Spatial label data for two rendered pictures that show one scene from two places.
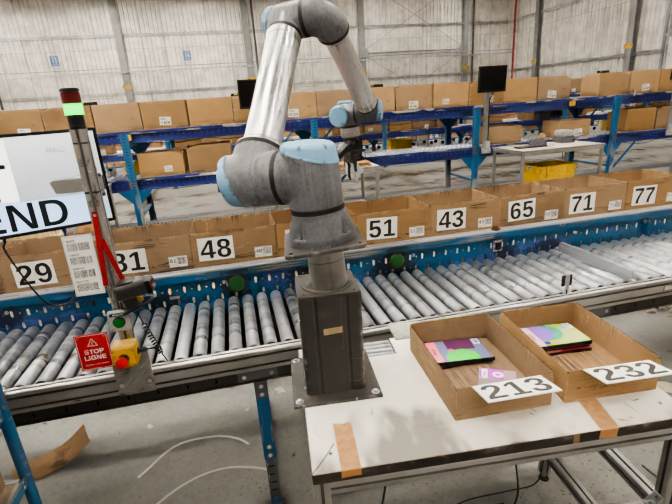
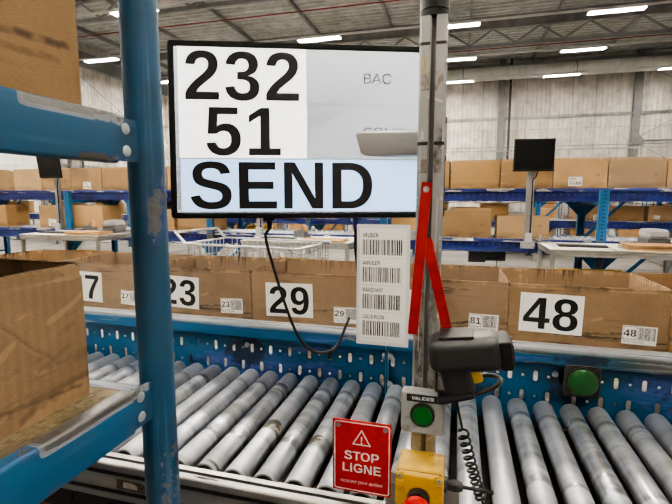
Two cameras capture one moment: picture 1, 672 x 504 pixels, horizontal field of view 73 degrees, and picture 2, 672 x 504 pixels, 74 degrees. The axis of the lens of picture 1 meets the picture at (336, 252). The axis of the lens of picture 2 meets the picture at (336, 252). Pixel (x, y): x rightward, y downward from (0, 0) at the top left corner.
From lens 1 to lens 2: 0.91 m
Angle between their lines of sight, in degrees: 29
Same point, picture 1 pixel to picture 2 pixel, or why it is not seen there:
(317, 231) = not seen: outside the picture
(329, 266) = not seen: outside the picture
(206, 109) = (471, 172)
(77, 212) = (386, 192)
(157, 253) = (454, 303)
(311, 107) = (600, 176)
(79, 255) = (380, 264)
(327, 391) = not seen: outside the picture
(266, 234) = (651, 306)
